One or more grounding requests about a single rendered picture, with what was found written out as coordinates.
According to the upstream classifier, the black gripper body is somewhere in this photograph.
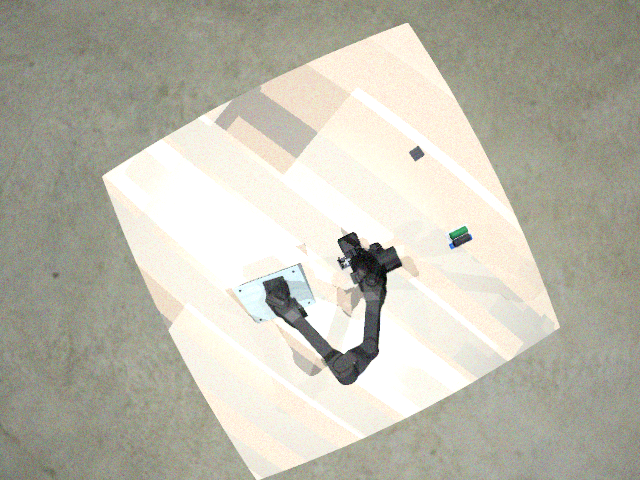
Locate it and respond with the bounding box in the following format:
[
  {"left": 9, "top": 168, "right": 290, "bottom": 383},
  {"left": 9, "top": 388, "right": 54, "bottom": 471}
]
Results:
[{"left": 337, "top": 232, "right": 370, "bottom": 292}]

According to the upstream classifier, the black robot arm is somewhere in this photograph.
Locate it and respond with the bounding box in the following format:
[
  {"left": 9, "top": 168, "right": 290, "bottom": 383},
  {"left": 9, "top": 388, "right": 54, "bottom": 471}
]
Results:
[{"left": 263, "top": 242, "right": 402, "bottom": 385}]

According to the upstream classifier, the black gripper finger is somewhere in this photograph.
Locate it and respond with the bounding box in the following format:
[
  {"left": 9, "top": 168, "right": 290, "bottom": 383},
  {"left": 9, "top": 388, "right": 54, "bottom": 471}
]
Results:
[{"left": 343, "top": 244, "right": 363, "bottom": 259}]

